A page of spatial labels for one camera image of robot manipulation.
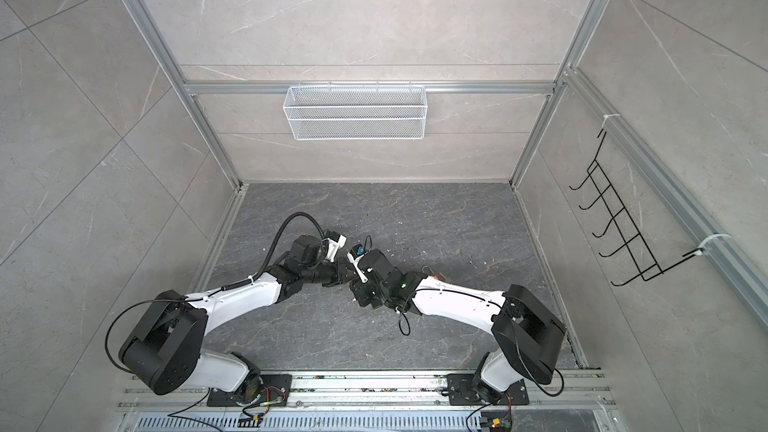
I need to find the black wire hook rack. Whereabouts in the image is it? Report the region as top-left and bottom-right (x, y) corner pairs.
(568, 129), (706, 288)

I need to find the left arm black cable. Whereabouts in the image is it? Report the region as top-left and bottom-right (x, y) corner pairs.
(251, 211), (326, 283)

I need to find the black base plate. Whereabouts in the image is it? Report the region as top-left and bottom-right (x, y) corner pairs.
(206, 373), (293, 408)
(440, 373), (530, 406)

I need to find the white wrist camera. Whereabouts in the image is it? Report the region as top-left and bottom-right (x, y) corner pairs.
(347, 244), (368, 283)
(324, 230), (347, 262)

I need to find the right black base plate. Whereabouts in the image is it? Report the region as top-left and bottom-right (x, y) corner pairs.
(440, 373), (530, 406)

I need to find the white wire mesh basket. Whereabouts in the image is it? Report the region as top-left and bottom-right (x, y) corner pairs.
(283, 85), (428, 141)

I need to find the aluminium front rail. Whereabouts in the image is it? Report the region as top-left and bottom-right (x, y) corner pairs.
(113, 369), (618, 412)

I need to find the red padlock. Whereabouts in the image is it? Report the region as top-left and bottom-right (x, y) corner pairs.
(421, 265), (447, 282)

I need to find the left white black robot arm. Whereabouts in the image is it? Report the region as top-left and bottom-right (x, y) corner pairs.
(118, 231), (354, 405)

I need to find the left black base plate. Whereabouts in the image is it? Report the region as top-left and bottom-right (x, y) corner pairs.
(206, 373), (293, 408)

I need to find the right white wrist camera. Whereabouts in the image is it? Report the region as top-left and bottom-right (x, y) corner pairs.
(347, 244), (368, 283)

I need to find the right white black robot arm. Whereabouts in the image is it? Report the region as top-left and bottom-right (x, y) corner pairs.
(347, 245), (566, 404)

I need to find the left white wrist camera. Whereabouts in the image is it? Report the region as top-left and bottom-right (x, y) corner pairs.
(324, 230), (347, 262)

